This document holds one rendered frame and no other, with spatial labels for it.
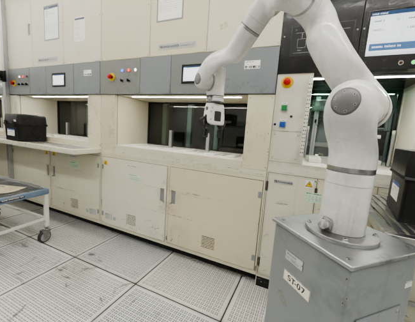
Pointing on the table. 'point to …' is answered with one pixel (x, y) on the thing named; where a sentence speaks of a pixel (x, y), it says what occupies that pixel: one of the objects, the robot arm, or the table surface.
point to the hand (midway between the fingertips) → (212, 135)
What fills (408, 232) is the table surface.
